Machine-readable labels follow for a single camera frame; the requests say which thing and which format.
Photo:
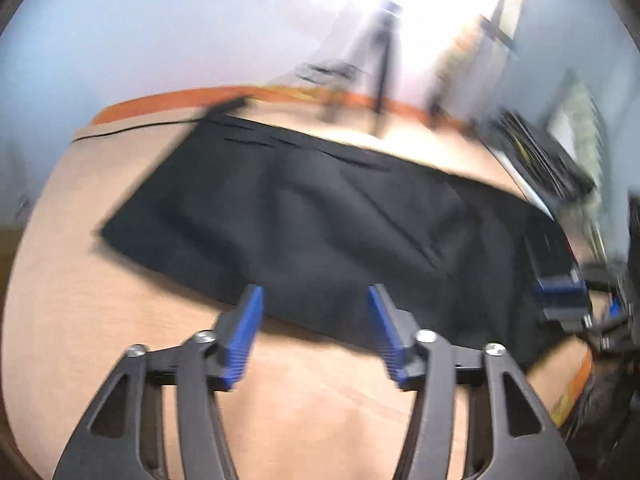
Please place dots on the green white patterned pillow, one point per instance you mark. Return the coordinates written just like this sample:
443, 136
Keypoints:
577, 110

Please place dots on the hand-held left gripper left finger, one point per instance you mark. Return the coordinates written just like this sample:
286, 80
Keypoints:
244, 340

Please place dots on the small black tripod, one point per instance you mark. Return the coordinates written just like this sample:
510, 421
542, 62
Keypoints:
382, 60

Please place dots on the dark cloth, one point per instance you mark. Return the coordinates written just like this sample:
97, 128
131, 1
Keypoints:
605, 410

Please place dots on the tall grey tripod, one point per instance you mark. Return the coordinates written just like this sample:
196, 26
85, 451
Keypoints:
434, 102

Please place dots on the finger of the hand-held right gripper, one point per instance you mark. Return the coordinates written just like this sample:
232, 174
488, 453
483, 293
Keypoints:
557, 290

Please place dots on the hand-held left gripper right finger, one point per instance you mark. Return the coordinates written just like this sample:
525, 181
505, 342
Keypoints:
389, 340

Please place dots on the black pants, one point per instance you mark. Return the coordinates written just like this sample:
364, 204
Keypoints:
300, 220

